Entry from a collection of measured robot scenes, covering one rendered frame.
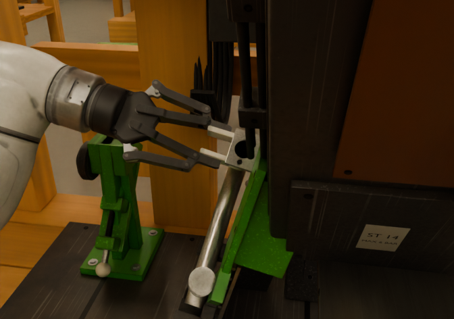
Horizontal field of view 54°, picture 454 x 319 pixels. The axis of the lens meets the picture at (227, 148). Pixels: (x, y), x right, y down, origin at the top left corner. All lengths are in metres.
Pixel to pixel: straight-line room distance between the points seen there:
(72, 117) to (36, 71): 0.08
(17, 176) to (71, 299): 0.31
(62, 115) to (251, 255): 0.33
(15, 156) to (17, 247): 0.46
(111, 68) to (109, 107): 0.40
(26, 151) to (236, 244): 0.33
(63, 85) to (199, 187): 0.44
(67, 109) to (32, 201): 0.57
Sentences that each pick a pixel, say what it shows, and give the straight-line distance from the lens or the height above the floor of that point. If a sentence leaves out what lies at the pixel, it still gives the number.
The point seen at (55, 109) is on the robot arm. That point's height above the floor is 1.29.
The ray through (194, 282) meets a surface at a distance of 0.64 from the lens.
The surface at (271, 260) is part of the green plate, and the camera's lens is 0.61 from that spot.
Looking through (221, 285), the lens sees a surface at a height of 1.10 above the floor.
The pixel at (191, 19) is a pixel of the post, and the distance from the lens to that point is 0.86.
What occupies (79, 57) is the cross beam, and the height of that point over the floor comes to 1.26.
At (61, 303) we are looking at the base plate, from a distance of 0.92.
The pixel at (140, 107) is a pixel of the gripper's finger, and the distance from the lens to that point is 0.66.
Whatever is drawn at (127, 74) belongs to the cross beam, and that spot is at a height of 1.22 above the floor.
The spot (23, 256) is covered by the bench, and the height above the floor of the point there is 0.88.
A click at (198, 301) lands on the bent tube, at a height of 1.00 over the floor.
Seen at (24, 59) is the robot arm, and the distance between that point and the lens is 0.70.
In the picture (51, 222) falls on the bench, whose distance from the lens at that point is 1.16.
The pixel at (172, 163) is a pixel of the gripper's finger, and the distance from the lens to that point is 0.64.
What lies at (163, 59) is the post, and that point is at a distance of 0.89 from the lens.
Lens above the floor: 1.53
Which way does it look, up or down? 27 degrees down
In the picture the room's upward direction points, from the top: straight up
